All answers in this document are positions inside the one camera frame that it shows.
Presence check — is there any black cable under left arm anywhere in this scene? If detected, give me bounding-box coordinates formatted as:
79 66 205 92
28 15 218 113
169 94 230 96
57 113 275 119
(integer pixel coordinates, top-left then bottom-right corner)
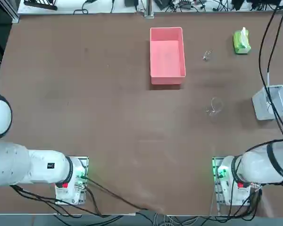
10 185 102 217

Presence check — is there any black cable with white tag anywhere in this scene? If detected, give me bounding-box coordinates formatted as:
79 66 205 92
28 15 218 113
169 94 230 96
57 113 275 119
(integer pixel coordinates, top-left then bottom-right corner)
266 7 283 136

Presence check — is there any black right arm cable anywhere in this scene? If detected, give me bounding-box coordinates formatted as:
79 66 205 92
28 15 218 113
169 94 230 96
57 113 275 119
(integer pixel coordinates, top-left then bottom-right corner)
258 0 283 138

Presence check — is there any green tissue pack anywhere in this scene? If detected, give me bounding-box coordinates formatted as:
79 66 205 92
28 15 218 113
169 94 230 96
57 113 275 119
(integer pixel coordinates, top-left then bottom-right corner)
233 26 252 55

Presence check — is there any aluminium profile post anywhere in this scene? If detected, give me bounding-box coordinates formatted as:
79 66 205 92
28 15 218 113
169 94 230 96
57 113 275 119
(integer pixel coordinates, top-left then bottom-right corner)
143 0 155 18

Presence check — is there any white flip-lid trash bin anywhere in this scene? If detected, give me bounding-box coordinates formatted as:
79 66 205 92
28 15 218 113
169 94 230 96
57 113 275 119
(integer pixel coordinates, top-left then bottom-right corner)
251 79 283 121

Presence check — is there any black left base cable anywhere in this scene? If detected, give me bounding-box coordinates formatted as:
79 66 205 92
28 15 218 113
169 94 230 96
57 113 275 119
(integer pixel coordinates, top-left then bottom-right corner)
84 176 150 210

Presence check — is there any small glass beaker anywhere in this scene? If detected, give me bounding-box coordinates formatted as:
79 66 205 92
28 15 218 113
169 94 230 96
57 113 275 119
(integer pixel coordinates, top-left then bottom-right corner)
202 48 214 62

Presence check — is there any pink plastic container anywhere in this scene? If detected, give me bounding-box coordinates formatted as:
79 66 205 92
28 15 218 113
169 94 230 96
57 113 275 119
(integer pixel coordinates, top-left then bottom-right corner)
150 27 187 85

